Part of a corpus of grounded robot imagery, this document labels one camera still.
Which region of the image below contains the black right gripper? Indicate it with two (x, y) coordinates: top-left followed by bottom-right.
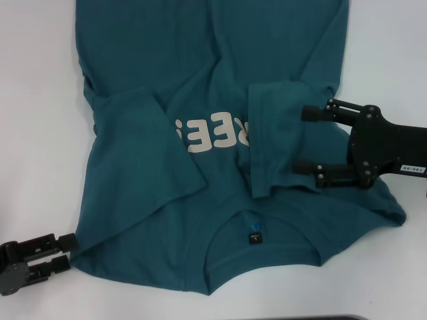
(292, 97), (427, 191)

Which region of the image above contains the teal t-shirt with beige letters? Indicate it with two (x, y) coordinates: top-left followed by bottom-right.
(68, 0), (408, 295)

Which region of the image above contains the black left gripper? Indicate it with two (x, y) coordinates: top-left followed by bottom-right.
(0, 232), (81, 297)

